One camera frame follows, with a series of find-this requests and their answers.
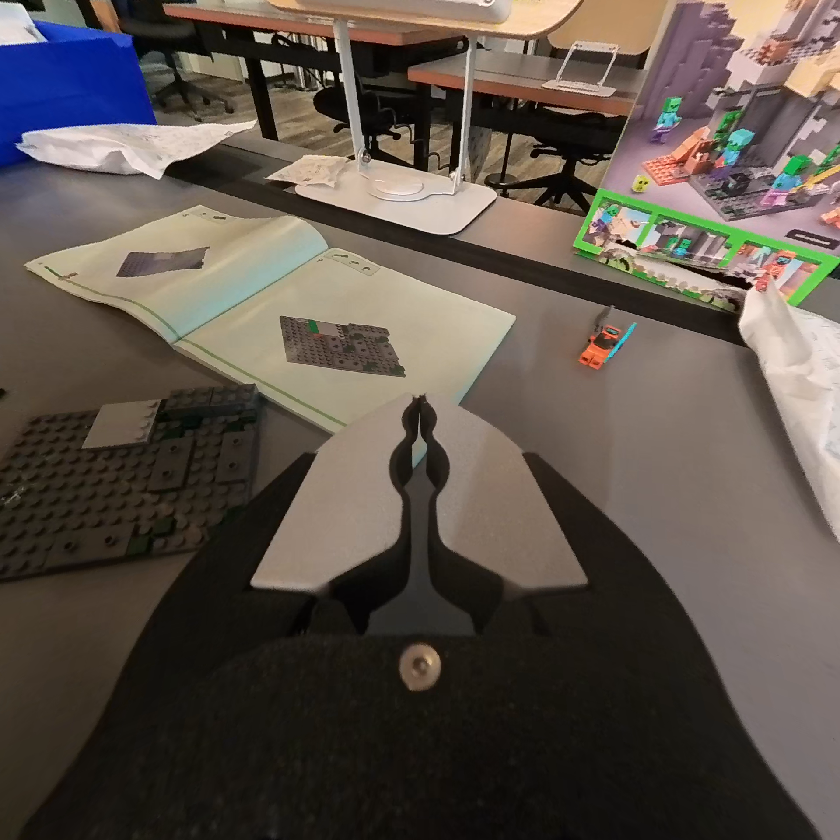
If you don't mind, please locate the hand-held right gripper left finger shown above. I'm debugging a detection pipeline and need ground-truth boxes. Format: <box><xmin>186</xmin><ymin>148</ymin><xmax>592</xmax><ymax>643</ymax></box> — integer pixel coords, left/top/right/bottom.
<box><xmin>251</xmin><ymin>392</ymin><xmax>422</xmax><ymax>634</ymax></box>

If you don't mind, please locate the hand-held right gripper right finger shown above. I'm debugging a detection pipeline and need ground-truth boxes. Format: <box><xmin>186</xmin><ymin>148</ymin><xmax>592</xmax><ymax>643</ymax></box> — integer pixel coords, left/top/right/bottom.
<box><xmin>423</xmin><ymin>392</ymin><xmax>589</xmax><ymax>634</ymax></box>

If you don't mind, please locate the large blue plastic bin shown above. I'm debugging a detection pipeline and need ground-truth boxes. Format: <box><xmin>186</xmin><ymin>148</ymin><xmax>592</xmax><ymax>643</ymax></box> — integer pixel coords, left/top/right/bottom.
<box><xmin>0</xmin><ymin>18</ymin><xmax>158</xmax><ymax>166</ymax></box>

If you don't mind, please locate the grey desk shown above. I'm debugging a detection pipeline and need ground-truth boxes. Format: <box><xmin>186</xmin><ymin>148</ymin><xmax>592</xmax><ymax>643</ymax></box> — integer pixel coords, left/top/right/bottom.
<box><xmin>0</xmin><ymin>128</ymin><xmax>840</xmax><ymax>840</ymax></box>

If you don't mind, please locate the white desk lamp stand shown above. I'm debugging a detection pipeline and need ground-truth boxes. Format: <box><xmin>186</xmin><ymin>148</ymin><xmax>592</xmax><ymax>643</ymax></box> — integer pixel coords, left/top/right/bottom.
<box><xmin>266</xmin><ymin>0</ymin><xmax>500</xmax><ymax>236</ymax></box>

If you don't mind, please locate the brown desk with laptop stand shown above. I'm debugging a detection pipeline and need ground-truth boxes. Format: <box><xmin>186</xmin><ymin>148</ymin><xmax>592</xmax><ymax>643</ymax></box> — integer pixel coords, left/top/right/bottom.
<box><xmin>407</xmin><ymin>51</ymin><xmax>649</xmax><ymax>165</ymax></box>

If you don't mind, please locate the brown desk with black legs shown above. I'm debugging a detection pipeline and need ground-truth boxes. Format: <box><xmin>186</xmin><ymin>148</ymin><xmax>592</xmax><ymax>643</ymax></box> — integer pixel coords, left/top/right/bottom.
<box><xmin>163</xmin><ymin>3</ymin><xmax>434</xmax><ymax>172</ymax></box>

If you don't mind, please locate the orange toy minifigure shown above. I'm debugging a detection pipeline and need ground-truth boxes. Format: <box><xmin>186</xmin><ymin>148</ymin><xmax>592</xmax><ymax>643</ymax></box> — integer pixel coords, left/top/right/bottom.
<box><xmin>577</xmin><ymin>305</ymin><xmax>639</xmax><ymax>372</ymax></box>

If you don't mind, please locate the pale green instruction booklet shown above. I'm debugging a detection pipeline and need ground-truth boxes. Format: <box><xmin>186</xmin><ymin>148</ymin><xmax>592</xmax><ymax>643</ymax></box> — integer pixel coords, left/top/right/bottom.
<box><xmin>25</xmin><ymin>205</ymin><xmax>517</xmax><ymax>435</ymax></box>

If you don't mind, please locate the dark grey brick baseplate build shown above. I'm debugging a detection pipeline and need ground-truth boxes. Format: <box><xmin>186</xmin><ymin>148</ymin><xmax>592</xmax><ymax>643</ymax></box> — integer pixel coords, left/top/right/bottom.
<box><xmin>0</xmin><ymin>384</ymin><xmax>265</xmax><ymax>582</ymax></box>

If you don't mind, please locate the white printed paper bag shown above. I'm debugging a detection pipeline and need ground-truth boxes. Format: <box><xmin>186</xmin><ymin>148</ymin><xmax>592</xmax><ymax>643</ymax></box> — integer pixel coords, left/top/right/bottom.
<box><xmin>738</xmin><ymin>279</ymin><xmax>840</xmax><ymax>546</ymax></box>

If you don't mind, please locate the small crumpled paper bag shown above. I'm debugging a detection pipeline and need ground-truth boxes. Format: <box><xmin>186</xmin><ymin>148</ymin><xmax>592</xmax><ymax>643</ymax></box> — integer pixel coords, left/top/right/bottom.
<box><xmin>266</xmin><ymin>155</ymin><xmax>353</xmax><ymax>193</ymax></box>

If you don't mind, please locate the black office chair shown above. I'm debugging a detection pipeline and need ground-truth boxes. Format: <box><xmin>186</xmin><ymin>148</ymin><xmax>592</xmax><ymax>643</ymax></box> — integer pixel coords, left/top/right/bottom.
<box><xmin>139</xmin><ymin>26</ymin><xmax>236</xmax><ymax>123</ymax></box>
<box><xmin>484</xmin><ymin>112</ymin><xmax>616</xmax><ymax>215</ymax></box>
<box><xmin>312</xmin><ymin>85</ymin><xmax>422</xmax><ymax>168</ymax></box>

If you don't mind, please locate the large white paper bag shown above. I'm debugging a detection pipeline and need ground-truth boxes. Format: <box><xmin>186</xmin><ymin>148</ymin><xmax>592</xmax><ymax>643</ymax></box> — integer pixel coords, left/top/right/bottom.
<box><xmin>16</xmin><ymin>120</ymin><xmax>258</xmax><ymax>180</ymax></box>

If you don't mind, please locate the white laptop stand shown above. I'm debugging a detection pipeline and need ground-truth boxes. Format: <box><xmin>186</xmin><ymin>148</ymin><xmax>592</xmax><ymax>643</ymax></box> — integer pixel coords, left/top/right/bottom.
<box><xmin>541</xmin><ymin>41</ymin><xmax>622</xmax><ymax>98</ymax></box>

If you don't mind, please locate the colourful toy brick set box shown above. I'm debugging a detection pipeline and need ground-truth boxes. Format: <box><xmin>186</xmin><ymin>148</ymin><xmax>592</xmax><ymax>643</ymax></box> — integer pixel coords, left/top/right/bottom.
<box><xmin>572</xmin><ymin>0</ymin><xmax>840</xmax><ymax>315</ymax></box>

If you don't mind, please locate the light wood table top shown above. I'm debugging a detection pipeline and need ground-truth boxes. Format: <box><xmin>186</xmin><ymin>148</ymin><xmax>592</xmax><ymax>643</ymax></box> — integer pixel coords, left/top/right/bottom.
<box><xmin>266</xmin><ymin>0</ymin><xmax>586</xmax><ymax>42</ymax></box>

